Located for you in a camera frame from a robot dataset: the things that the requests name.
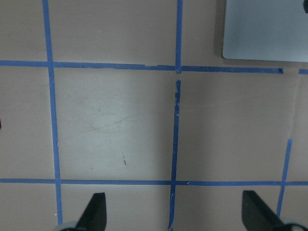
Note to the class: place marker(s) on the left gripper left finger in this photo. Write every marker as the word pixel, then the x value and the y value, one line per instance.
pixel 94 216

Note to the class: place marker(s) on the silver laptop notebook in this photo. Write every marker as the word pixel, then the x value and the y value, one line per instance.
pixel 266 30

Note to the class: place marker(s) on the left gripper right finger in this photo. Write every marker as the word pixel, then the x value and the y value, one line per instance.
pixel 256 215

